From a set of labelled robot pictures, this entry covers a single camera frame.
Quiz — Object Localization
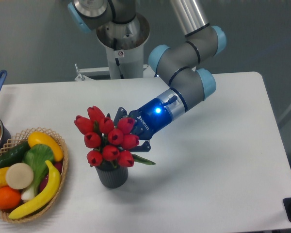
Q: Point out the yellow banana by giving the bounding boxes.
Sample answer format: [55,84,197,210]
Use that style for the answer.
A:
[8,160,61,220]

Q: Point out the dark red vegetable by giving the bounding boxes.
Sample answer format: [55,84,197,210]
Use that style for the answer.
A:
[39,162,63,193]

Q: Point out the beige round disc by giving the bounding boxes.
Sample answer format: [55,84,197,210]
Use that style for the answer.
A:
[5,163,33,190]

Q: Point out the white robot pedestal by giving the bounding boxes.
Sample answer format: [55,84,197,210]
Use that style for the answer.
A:
[96,13,150,79]

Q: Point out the green cucumber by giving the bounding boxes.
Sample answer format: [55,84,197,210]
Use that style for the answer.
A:
[0,141,30,168]

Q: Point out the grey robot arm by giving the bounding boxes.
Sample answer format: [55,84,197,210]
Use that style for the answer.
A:
[68,0,226,151]

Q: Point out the green bok choy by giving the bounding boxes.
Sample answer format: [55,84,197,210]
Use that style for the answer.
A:
[21,144,54,202]

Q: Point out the orange fruit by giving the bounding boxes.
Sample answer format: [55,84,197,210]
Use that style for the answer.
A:
[0,186,21,210]

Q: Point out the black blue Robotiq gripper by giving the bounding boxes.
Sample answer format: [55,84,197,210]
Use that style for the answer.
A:
[113,98,172,152]

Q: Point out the dark grey ribbed vase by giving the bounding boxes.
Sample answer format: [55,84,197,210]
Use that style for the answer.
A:
[95,161,129,189]

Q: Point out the red tulip bouquet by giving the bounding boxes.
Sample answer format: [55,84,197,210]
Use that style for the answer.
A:
[74,106,156,170]

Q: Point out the woven wicker basket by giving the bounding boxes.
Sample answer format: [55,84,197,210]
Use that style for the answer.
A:
[0,127,68,224]

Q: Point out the white metal base frame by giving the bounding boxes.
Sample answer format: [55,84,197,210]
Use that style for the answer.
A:
[74,64,158,82]

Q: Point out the yellow squash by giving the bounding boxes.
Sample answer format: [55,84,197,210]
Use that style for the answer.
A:
[27,131,64,162]

